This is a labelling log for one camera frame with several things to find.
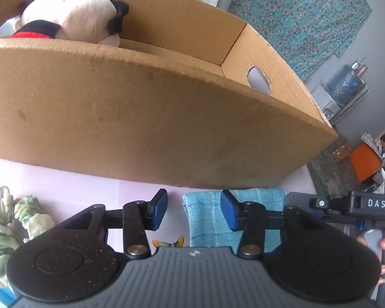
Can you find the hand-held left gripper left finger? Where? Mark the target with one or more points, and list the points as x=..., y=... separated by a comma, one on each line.
x=160, y=207

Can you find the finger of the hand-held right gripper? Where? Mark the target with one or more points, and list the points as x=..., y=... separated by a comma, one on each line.
x=327, y=202

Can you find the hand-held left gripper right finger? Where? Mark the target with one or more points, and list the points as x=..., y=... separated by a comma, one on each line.
x=229, y=208

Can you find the blue water bottle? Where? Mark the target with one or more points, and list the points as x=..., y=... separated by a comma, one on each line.
x=345, y=83

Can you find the teal floral wall cloth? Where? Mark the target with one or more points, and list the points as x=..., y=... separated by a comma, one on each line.
x=292, y=22

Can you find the brown cardboard box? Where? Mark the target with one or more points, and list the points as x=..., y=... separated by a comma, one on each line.
x=147, y=118

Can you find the light blue towel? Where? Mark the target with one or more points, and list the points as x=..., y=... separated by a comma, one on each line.
x=208, y=218

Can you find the plush doll with red top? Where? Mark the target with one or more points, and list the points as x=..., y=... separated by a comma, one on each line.
x=83, y=16

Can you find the small brown carton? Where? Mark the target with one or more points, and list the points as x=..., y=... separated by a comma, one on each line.
x=341, y=154

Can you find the green white scrunchie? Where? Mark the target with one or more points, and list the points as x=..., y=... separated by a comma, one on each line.
x=35, y=224

